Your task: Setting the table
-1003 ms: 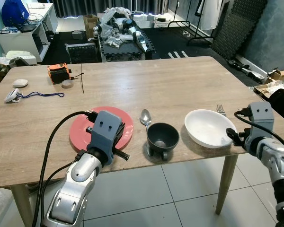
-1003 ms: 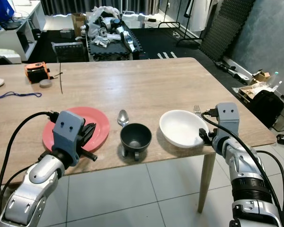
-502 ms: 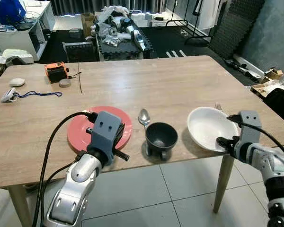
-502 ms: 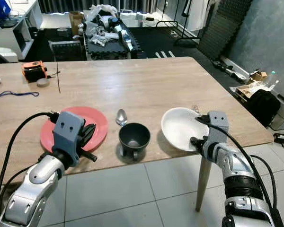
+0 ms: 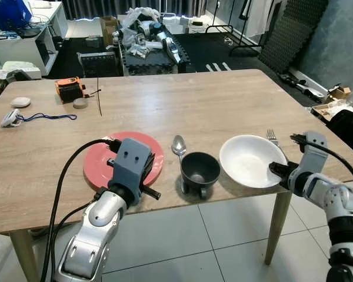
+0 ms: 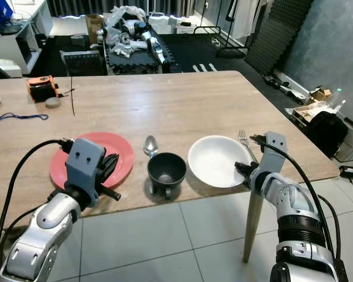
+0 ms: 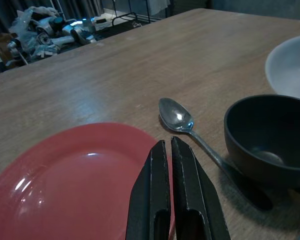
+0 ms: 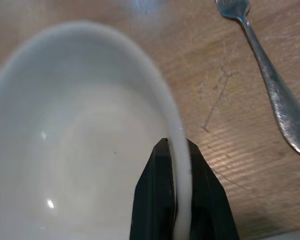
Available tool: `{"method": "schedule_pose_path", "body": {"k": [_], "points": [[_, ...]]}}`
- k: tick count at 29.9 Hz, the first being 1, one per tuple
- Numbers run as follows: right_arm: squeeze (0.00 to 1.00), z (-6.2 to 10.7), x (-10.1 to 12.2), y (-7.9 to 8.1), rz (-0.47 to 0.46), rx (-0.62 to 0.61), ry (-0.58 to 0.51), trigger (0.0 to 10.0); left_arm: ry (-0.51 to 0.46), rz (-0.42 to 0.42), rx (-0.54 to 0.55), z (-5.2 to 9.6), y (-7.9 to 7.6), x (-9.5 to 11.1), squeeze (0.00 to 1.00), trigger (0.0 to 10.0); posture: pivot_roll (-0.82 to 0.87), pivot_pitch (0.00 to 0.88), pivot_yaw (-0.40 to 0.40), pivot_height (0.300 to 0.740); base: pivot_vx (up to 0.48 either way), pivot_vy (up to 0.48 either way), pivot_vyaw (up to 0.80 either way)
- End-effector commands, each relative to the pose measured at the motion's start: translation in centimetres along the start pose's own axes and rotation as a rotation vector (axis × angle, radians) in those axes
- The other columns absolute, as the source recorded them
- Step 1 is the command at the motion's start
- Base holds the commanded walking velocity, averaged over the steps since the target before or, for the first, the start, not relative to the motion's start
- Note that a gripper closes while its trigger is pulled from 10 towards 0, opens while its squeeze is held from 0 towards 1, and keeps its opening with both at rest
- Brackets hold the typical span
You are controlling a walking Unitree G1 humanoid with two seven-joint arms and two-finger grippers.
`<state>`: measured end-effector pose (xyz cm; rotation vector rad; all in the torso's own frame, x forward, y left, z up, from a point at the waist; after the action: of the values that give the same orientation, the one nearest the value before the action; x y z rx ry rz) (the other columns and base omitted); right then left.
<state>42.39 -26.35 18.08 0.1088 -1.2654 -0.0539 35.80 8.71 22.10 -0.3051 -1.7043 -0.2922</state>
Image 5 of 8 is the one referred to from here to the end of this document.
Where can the metal fork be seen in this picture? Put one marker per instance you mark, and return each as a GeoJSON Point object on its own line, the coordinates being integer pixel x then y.
{"type": "Point", "coordinates": [272, 136]}

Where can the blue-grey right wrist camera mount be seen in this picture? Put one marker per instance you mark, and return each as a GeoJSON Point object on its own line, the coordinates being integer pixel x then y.
{"type": "Point", "coordinates": [315, 150]}

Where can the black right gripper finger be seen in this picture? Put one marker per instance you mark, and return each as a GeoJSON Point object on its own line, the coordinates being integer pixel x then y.
{"type": "Point", "coordinates": [276, 170]}

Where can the blue bag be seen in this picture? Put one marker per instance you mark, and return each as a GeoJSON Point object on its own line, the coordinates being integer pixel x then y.
{"type": "Point", "coordinates": [13, 14]}

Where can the small white oval case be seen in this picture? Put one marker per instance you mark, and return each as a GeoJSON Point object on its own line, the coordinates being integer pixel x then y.
{"type": "Point", "coordinates": [20, 101]}

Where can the black cup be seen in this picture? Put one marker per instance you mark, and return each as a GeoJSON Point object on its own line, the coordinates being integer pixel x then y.
{"type": "Point", "coordinates": [200, 170]}

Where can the metal spoon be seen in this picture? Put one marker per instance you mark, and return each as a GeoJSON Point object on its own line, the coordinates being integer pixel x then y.
{"type": "Point", "coordinates": [179, 144]}

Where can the small grey round puck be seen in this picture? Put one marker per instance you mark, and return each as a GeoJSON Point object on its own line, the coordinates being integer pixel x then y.
{"type": "Point", "coordinates": [80, 104]}

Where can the black ridged foam panel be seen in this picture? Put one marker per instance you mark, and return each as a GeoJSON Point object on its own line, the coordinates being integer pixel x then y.
{"type": "Point", "coordinates": [294, 35]}

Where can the white shelf unit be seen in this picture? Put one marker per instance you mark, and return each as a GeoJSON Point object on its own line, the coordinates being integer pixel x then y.
{"type": "Point", "coordinates": [23, 53]}

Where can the orange and black device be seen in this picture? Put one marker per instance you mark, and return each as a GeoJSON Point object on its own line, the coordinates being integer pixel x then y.
{"type": "Point", "coordinates": [69, 90]}

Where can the red round plate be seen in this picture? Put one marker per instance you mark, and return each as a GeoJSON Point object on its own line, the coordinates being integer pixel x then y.
{"type": "Point", "coordinates": [97, 167]}

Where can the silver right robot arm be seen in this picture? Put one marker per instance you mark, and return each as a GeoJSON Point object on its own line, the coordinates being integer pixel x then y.
{"type": "Point", "coordinates": [335, 200]}

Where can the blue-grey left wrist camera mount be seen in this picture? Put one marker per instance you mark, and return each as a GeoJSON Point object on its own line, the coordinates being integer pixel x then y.
{"type": "Point", "coordinates": [129, 161]}

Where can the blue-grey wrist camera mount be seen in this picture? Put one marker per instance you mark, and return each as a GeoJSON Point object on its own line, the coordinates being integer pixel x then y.
{"type": "Point", "coordinates": [129, 161]}
{"type": "Point", "coordinates": [315, 150]}

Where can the white bowl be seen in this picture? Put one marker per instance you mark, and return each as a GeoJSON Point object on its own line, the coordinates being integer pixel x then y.
{"type": "Point", "coordinates": [250, 158]}

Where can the flat cardboard tray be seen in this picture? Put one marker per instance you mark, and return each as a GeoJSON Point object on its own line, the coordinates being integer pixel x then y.
{"type": "Point", "coordinates": [332, 110]}

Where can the black ridged cart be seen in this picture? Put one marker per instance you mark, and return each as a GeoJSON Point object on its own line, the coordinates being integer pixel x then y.
{"type": "Point", "coordinates": [156, 66]}

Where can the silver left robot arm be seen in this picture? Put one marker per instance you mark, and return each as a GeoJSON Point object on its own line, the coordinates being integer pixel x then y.
{"type": "Point", "coordinates": [94, 229]}

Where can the black ribbed case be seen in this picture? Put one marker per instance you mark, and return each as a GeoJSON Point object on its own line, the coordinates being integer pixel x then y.
{"type": "Point", "coordinates": [97, 64]}

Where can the white bundle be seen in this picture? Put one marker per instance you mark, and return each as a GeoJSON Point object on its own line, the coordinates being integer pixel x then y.
{"type": "Point", "coordinates": [20, 67]}

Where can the silver robot lying down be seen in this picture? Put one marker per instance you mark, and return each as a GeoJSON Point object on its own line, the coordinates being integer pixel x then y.
{"type": "Point", "coordinates": [165, 44]}

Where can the black bag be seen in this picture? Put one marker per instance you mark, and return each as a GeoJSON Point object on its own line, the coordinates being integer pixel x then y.
{"type": "Point", "coordinates": [347, 129]}

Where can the thin black stick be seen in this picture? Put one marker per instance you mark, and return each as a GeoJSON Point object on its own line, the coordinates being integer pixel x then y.
{"type": "Point", "coordinates": [99, 97]}

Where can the brown cardboard box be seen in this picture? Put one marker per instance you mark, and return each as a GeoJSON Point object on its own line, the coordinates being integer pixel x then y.
{"type": "Point", "coordinates": [109, 29]}

